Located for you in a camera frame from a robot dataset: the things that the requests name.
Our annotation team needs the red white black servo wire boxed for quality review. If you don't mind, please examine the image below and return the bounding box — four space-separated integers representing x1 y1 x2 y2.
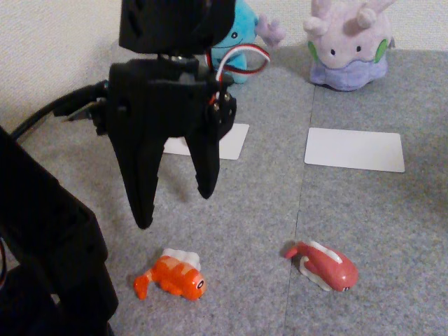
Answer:
209 44 272 106

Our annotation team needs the purple Goomy plush toy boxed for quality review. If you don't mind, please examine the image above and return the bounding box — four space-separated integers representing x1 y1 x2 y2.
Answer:
302 0 396 92

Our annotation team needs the white plastic card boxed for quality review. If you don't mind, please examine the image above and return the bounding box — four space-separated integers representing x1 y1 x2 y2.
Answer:
162 122 250 161
303 127 406 173

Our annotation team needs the orange shrimp sushi toy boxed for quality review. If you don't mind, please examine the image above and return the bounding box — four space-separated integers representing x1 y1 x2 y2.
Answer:
133 247 208 301

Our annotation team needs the blue Wooper plush toy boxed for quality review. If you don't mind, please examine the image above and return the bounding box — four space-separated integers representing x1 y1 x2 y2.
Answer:
209 0 286 85

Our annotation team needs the thick black camera cable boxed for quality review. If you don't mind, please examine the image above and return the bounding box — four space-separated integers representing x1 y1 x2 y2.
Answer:
10 82 106 141

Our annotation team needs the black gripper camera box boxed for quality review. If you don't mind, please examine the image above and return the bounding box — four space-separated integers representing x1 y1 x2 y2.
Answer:
54 92 110 137

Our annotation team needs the red tuna sushi toy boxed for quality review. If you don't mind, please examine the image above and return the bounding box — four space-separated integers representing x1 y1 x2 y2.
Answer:
283 240 360 293

